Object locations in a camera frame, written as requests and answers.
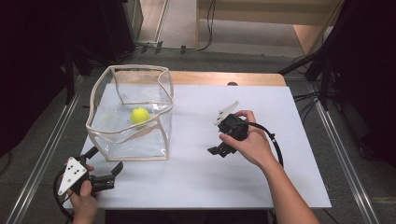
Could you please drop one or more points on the light wooden shelf unit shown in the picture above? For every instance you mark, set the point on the light wooden shelf unit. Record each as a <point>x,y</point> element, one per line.
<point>280,12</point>

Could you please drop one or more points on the yellow tennis ball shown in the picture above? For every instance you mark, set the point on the yellow tennis ball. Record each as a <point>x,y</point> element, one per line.
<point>140,115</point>

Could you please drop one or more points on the white table board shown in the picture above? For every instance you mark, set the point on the white table board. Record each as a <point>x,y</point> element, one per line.
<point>193,180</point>

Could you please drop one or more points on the metal floor rail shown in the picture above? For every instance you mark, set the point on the metal floor rail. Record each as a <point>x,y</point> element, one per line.
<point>348,161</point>
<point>40,161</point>

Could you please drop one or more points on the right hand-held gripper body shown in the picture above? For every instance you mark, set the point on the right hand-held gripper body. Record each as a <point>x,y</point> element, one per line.
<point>233,126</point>

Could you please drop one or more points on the black tripod stand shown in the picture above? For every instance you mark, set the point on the black tripod stand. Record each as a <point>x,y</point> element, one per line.
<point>317,65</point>

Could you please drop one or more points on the person's left hand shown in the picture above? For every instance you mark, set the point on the person's left hand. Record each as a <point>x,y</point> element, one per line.
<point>84,207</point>

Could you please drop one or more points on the person's right hand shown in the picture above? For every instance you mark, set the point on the person's right hand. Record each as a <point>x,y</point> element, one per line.
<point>253,146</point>

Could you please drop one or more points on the person's dark lap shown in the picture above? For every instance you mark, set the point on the person's dark lap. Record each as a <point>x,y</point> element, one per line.
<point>186,217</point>

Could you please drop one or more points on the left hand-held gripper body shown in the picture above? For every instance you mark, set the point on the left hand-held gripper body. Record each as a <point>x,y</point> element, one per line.
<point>72,174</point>

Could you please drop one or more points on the black cabinet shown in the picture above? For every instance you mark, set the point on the black cabinet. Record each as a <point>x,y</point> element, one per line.
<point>120,28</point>

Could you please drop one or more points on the wooden table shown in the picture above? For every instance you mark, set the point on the wooden table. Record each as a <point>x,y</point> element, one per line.
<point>218,78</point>

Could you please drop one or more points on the clear plastic storage bag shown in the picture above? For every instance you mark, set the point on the clear plastic storage bag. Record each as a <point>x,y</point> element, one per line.
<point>130,133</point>

